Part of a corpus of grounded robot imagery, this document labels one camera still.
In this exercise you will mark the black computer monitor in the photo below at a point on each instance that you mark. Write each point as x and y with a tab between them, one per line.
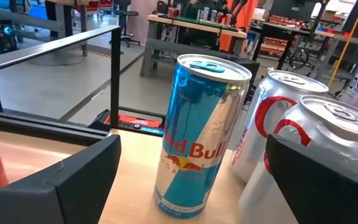
291	9

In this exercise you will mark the black desk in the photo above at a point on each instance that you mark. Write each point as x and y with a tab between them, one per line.
272	31

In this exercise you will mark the black office chair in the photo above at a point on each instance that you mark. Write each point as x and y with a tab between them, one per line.
126	13

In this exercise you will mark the wooden workbench with grey legs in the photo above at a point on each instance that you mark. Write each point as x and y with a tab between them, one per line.
172	46

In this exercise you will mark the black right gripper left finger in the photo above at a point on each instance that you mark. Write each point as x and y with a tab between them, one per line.
57	202

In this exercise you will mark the orange curtain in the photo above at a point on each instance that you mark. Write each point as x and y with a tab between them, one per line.
247	15

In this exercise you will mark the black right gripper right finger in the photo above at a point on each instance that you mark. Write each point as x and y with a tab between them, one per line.
322	199

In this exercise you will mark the silver Diet Coke can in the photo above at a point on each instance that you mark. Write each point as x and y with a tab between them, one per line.
259	130
337	133

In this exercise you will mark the blue silver Red Bull can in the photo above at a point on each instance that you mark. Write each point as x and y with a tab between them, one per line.
194	130

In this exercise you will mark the black computer with blue light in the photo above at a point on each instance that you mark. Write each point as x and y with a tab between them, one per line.
9	40

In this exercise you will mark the black computer tower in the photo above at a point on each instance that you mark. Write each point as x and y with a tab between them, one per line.
253	71

